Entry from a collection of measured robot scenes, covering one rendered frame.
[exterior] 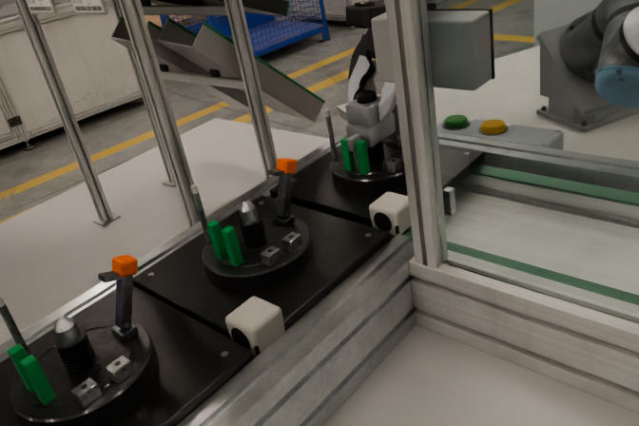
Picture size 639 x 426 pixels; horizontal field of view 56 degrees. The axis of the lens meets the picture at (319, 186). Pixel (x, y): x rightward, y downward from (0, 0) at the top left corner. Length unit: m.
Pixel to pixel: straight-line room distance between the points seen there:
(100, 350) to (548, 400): 0.47
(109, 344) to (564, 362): 0.48
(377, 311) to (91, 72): 4.35
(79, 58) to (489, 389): 4.42
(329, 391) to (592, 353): 0.27
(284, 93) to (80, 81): 3.91
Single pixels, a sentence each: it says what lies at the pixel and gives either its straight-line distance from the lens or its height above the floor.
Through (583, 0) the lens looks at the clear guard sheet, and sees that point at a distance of 0.53.
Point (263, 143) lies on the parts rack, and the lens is 1.00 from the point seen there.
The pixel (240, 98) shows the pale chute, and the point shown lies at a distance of 1.18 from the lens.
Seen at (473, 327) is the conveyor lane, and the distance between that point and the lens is 0.74.
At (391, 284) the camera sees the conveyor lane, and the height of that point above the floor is 0.95.
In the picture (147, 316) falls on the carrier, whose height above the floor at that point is 0.97.
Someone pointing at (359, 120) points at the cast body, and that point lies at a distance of 0.87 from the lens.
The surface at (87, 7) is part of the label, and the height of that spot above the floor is 1.28.
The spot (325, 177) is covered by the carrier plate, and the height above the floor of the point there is 0.97.
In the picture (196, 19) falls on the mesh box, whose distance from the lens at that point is 5.28.
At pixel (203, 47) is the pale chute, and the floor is 1.18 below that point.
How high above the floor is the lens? 1.38
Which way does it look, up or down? 27 degrees down
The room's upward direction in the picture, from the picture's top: 11 degrees counter-clockwise
